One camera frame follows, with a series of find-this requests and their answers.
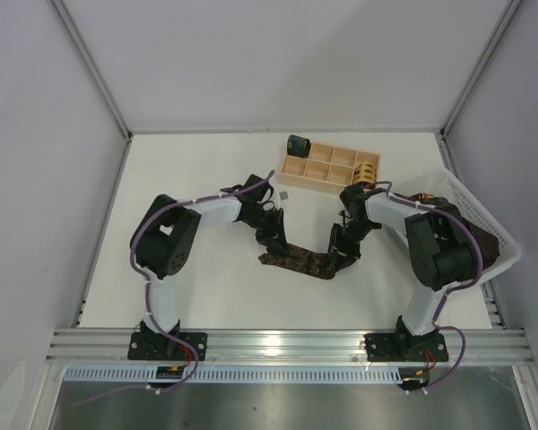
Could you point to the rolled dark green tie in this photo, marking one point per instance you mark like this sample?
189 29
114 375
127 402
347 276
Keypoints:
298 146

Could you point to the dark key-patterned tie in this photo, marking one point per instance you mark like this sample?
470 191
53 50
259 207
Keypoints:
323 266

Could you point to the pile of dark ties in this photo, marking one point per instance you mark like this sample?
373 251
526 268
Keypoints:
475 228

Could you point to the rolled gold patterned tie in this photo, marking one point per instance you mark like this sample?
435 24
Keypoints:
364 174

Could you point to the white plastic basket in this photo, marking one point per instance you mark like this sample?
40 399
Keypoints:
442 183

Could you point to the aluminium mounting rail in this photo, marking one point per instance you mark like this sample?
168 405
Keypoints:
289 347

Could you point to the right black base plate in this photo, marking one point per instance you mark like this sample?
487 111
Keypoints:
381 347

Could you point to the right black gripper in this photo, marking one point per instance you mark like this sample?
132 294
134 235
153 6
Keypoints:
342 242

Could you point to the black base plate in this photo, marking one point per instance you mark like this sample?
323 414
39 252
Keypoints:
381 347
152 346

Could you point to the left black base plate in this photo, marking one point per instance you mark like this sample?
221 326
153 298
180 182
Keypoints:
152 346

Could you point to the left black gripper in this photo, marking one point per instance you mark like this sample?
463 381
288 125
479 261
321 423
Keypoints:
272 235

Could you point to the wooden compartment box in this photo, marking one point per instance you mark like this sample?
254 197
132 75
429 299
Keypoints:
328 168

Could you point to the white slotted cable duct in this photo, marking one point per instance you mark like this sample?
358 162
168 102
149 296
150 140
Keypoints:
239 374

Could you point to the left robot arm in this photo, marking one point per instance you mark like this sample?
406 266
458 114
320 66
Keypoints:
161 244

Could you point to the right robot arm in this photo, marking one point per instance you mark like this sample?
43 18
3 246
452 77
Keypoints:
371 203

